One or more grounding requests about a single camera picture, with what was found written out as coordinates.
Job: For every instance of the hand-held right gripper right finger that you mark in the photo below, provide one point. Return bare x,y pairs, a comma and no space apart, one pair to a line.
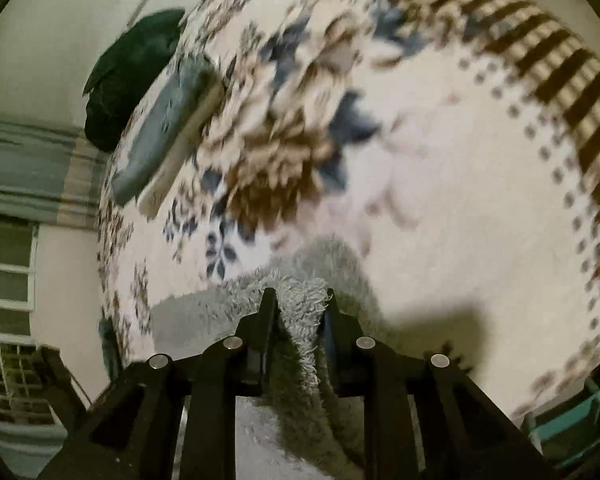
332,325

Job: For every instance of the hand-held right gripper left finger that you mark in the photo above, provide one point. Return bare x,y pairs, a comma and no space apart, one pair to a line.
265,320

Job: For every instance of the grey fleece pants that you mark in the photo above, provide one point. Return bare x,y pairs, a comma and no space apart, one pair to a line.
300,310

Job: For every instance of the folded teal pants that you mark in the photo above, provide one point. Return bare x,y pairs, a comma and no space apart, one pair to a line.
107,345

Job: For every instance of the floral bed blanket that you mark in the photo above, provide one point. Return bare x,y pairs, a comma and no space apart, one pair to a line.
430,185

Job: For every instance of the folded blue jeans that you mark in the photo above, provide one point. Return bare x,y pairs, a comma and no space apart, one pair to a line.
160,125

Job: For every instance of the teal plastic crate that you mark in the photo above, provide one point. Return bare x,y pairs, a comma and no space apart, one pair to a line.
570,425

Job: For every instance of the white framed window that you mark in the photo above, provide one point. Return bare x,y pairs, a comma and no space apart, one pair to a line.
5,270

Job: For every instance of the green striped curtain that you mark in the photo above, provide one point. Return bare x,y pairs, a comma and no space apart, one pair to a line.
20,447
25,170

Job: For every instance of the dark green duvet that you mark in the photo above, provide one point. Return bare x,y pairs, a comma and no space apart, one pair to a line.
125,75

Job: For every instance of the brown checked bedsheet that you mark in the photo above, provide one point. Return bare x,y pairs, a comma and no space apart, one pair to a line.
555,60

